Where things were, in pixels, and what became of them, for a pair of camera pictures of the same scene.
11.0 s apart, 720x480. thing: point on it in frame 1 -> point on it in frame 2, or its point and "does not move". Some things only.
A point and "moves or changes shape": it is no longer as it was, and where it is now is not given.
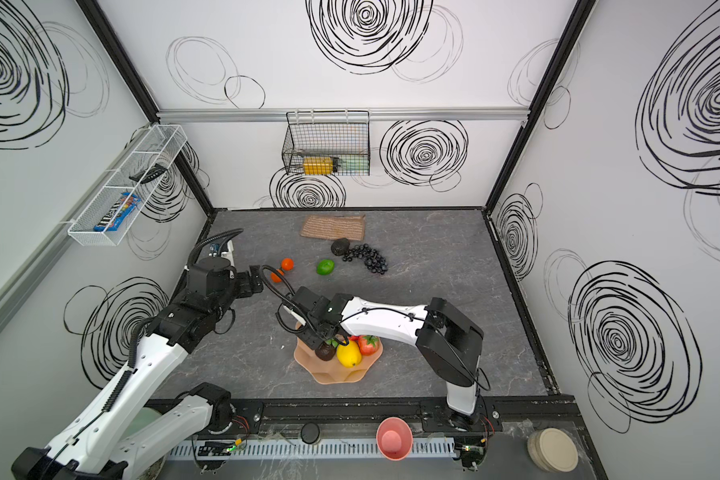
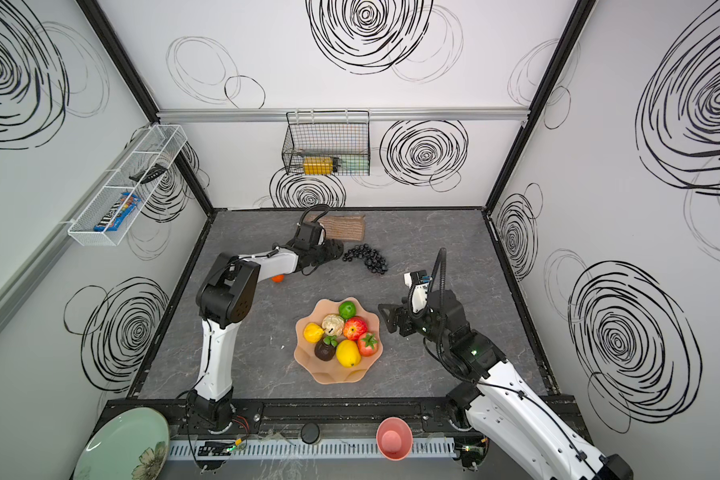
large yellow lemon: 350,355 does not move
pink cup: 394,438 does not move
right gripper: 315,330 -> 403,318
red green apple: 368,344 does not move
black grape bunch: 372,259 does not move
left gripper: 254,279 -> 323,250
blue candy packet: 115,215 does not move
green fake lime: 325,266 moves or changes shape
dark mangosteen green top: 326,350 does not move
